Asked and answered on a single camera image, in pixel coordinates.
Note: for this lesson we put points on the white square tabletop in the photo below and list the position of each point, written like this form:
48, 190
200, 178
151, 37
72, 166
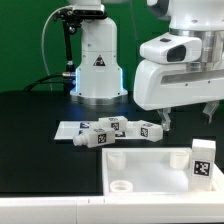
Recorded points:
137, 171

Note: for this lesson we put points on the white front fence bar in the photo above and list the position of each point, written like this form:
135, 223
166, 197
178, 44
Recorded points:
108, 210

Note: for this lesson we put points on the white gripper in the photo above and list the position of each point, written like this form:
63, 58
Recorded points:
159, 86

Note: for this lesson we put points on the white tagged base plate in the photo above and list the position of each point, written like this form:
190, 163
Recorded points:
68, 129

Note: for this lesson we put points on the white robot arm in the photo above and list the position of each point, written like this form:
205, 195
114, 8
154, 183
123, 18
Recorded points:
99, 78

